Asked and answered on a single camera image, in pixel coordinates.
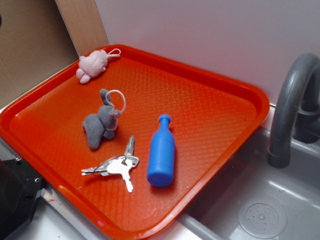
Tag silver keys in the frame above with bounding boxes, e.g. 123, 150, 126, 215
81, 135, 140, 193

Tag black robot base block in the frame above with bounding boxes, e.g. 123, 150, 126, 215
0, 159, 44, 240

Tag orange plastic tray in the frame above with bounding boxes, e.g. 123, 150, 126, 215
0, 45, 269, 240

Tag blue plastic bottle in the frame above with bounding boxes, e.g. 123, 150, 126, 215
147, 114, 176, 188

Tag grey plush bunny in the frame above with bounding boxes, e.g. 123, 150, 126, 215
82, 89, 127, 150

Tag pink plush toy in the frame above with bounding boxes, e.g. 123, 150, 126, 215
75, 48, 122, 84

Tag grey toy sink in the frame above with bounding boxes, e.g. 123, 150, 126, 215
0, 104, 320, 240

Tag wooden board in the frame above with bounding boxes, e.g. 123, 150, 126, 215
55, 0, 109, 56

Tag grey toy faucet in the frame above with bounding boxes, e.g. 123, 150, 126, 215
267, 53, 320, 169

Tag sink drain cover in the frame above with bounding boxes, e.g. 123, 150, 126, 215
237, 199, 287, 240

